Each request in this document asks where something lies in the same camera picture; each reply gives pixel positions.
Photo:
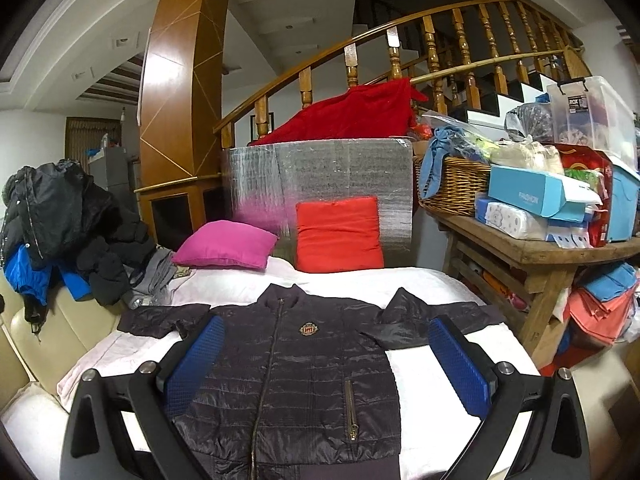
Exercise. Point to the magenta pillow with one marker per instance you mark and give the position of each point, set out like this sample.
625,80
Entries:
225,245

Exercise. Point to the tissue roll pack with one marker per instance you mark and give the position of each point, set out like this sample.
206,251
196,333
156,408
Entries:
510,220

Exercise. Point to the silver insulation panel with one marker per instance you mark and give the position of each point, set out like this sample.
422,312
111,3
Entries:
325,170

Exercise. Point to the black puffer jacket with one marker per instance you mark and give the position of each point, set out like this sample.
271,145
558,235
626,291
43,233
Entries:
50,205

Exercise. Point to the beige leather sofa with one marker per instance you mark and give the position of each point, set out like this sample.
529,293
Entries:
60,330

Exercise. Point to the clear plastic storage box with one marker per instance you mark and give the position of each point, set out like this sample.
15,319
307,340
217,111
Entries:
595,115

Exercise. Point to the grey clothes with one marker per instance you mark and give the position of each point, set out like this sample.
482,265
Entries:
155,275

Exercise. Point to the blue folded cloth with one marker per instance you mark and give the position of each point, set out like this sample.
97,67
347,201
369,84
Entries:
610,280

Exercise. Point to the red cloth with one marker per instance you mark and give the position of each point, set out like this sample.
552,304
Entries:
350,115

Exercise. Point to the wooden side shelf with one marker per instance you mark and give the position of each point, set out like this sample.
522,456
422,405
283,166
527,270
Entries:
525,255

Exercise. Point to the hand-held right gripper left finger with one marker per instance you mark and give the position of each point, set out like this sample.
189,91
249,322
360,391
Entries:
197,360

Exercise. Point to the light blue plastic bin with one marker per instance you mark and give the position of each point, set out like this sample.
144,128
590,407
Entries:
625,200

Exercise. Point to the clear bag with red items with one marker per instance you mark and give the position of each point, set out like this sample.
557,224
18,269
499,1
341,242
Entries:
432,127

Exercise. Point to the blue jacket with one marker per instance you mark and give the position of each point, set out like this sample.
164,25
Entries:
25,270

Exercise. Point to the white blanket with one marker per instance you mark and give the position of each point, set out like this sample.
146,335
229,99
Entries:
340,282

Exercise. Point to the black fleece garment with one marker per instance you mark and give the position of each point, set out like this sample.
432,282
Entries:
115,265

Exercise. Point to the red packaging bag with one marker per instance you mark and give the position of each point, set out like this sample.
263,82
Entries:
595,195

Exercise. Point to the wooden stair railing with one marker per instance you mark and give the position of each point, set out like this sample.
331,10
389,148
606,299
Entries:
393,57

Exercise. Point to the coral cloth stack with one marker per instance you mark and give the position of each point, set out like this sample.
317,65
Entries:
605,315

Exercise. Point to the wicker basket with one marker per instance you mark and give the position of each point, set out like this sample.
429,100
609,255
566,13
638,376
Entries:
455,185

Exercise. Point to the grey refrigerator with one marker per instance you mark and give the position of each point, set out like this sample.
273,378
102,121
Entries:
112,170

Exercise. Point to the black white staircase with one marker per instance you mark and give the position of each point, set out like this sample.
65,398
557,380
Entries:
505,90

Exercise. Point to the dark patterned plastic bag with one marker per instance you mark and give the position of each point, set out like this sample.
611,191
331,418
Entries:
530,122

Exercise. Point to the wooden cabinet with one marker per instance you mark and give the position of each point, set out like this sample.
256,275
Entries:
175,85

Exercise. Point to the blue cardboard box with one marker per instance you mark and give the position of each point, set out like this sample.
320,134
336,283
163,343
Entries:
525,187

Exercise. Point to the white fuzzy sofa cover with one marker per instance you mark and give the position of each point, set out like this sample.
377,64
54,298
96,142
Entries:
30,430

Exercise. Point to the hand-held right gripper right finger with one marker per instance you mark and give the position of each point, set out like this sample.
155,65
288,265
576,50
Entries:
460,365

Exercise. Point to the red pillow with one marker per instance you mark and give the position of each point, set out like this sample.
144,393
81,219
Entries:
340,235

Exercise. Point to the black quilted jacket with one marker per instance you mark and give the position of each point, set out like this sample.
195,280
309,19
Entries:
300,385

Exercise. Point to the cream cloth bag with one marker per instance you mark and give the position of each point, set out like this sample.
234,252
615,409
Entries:
530,157

